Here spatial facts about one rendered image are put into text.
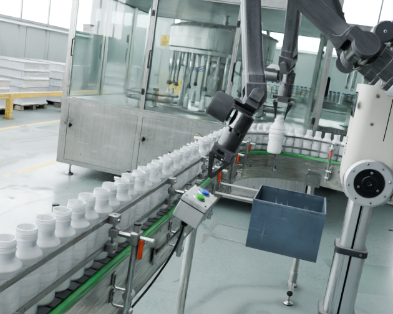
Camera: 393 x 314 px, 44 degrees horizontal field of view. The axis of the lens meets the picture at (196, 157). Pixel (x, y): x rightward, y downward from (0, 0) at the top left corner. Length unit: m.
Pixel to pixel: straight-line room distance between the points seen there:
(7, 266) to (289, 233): 1.50
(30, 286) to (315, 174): 2.60
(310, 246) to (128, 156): 3.53
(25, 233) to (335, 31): 1.01
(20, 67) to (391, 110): 9.41
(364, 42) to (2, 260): 1.08
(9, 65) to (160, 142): 5.97
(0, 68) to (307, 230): 9.25
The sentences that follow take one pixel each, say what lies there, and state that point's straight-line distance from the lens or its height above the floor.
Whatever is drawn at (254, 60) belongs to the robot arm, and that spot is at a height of 1.51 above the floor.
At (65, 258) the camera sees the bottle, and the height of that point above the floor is 1.07.
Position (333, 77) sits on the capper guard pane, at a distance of 6.86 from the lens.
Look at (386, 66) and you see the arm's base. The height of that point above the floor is 1.55.
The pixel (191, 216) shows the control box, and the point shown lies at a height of 1.07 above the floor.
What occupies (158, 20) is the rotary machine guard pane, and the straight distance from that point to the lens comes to 5.28.
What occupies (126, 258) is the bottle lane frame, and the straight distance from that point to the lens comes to 1.25.
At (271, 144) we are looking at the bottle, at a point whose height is 1.19.
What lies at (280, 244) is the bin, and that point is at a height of 0.78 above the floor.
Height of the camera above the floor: 1.48
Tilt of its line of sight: 11 degrees down
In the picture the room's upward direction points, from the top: 9 degrees clockwise
